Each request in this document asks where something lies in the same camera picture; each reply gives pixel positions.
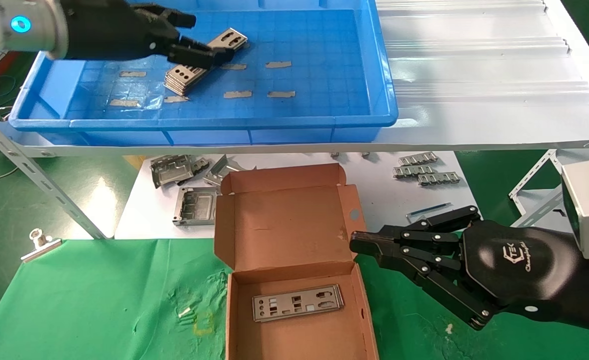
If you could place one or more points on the blue plastic tray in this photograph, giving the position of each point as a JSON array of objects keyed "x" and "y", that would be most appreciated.
[{"x": 324, "y": 75}]

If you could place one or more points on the silver metal I/O shield plate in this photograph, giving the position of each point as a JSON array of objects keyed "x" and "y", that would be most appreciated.
[
  {"x": 180, "y": 92},
  {"x": 239, "y": 37},
  {"x": 337, "y": 300}
]

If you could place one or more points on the brown cardboard box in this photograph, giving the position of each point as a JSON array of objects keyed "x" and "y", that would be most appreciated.
[{"x": 284, "y": 225}]

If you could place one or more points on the grey slotted steel shelf post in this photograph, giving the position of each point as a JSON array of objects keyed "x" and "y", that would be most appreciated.
[
  {"x": 24, "y": 162},
  {"x": 534, "y": 172}
]

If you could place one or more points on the white board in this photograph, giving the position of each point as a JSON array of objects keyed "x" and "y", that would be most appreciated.
[{"x": 374, "y": 190}]

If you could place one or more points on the silver binder clip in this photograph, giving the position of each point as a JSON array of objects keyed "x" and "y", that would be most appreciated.
[{"x": 42, "y": 249}]

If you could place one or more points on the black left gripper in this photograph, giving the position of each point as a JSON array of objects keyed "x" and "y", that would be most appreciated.
[{"x": 109, "y": 30}]

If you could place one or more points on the small white tape scrap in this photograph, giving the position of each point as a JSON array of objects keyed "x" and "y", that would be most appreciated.
[{"x": 184, "y": 312}]

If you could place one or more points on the thin blue pen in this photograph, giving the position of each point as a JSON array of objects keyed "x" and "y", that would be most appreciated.
[{"x": 428, "y": 210}]

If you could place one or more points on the large grey metal bracket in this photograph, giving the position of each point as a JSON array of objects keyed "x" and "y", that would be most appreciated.
[{"x": 172, "y": 170}]

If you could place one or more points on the small grey metal bracket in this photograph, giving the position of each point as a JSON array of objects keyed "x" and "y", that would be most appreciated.
[{"x": 200, "y": 164}]

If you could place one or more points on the green cloth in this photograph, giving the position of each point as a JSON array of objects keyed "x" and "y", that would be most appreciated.
[{"x": 99, "y": 300}]

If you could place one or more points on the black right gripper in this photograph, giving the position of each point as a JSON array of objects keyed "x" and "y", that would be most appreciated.
[{"x": 524, "y": 270}]

